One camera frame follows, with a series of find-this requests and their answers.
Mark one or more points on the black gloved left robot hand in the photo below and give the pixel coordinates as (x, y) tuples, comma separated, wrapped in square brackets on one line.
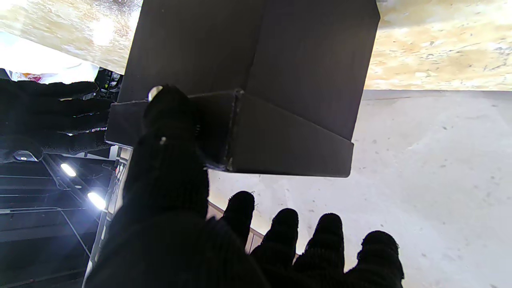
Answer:
[(168, 224)]

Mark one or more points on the open black gift box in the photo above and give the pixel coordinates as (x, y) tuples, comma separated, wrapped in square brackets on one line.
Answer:
[(256, 52)]

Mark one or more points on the ceiling light tube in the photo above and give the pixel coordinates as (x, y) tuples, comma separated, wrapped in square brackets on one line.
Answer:
[(68, 169), (96, 200)]

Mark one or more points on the black gift box lid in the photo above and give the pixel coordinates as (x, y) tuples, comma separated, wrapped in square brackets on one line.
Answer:
[(272, 144)]

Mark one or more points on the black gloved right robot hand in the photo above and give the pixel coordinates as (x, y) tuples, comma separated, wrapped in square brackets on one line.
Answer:
[(52, 116)]

